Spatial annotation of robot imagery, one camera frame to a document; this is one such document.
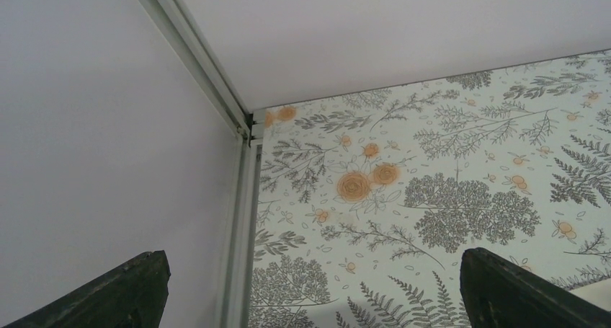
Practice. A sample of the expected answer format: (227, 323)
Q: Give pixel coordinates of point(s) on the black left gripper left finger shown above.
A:
(133, 294)

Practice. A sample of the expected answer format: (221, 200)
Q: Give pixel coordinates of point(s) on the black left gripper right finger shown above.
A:
(498, 293)

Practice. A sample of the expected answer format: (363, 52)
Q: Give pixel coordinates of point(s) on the aluminium rail frame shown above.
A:
(225, 228)

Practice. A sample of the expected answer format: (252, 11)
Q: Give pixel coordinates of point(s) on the floral patterned table mat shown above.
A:
(368, 200)

